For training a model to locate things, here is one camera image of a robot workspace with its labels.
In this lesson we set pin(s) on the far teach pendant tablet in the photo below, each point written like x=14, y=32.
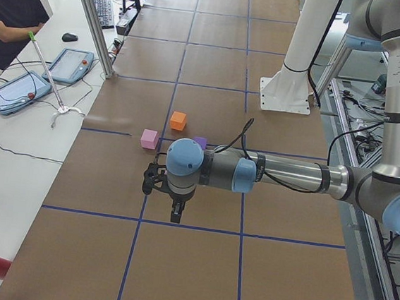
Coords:
x=71, y=65

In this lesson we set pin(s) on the silver rod with green tip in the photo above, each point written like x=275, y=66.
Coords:
x=62, y=109

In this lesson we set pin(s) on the black computer mouse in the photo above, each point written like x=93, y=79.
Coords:
x=69, y=37

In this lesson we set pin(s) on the pink foam cube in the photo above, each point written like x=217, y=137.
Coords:
x=149, y=139

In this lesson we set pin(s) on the black keyboard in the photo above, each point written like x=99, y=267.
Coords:
x=105, y=13

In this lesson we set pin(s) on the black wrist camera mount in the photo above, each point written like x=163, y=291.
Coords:
x=155, y=178

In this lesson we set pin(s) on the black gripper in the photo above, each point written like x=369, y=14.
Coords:
x=178, y=200

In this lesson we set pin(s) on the near teach pendant tablet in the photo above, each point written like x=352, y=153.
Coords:
x=20, y=92

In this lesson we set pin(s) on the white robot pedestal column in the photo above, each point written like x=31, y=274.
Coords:
x=288, y=89

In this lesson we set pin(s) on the purple foam cube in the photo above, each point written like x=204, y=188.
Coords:
x=201, y=141

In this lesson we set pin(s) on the aluminium frame post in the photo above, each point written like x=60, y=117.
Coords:
x=98, y=37

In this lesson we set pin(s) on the orange foam cube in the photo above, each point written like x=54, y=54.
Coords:
x=178, y=121

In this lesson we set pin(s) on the teach pendant tablet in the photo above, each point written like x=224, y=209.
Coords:
x=71, y=65
x=20, y=92

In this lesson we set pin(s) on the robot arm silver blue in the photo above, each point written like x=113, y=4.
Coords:
x=375, y=191

